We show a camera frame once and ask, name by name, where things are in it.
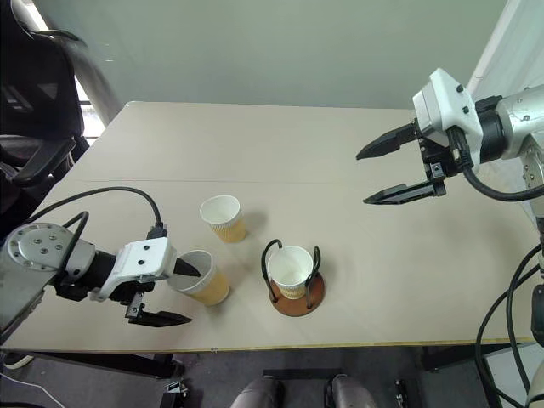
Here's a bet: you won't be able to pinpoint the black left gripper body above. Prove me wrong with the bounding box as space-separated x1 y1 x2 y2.
110 280 156 321

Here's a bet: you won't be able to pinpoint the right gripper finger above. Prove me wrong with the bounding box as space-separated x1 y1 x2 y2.
361 179 447 207
355 120 422 162

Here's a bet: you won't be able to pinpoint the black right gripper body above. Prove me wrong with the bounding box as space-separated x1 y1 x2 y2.
417 127 469 184

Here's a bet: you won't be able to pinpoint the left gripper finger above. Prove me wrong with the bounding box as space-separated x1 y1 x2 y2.
127 309 194 329
173 258 201 280

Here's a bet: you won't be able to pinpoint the yellow ribbed paper cup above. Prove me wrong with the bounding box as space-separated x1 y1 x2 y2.
167 250 231 308
267 245 315 301
199 194 249 244

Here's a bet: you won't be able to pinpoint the dark rounded grey shape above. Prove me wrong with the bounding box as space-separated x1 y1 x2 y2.
230 376 282 408
330 373 378 408

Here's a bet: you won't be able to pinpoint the black office chair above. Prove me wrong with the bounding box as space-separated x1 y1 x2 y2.
0 0 91 216

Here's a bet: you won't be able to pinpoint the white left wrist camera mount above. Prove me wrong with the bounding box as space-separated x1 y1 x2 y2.
99 236 178 303

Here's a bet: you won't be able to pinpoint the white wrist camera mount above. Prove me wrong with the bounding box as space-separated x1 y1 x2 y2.
411 67 484 167
99 236 178 303

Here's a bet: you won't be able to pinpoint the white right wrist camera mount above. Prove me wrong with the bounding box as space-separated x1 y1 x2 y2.
411 67 484 167

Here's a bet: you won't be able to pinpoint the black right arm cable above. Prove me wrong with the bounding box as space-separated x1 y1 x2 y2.
449 127 544 203

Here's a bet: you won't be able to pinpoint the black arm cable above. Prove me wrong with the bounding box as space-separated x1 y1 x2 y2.
31 186 170 240
449 127 544 203

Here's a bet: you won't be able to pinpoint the black table frame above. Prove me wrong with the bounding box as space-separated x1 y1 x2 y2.
0 347 184 380

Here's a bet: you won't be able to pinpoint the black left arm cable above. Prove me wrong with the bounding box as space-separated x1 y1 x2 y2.
31 186 170 240

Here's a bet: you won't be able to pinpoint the wire cup holder wooden base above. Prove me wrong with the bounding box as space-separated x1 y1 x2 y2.
260 238 327 318

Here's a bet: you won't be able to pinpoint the white wall panel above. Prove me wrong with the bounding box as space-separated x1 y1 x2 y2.
466 0 544 112

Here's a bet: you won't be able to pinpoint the black robot body cables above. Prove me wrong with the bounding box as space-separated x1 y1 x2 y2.
474 244 544 408

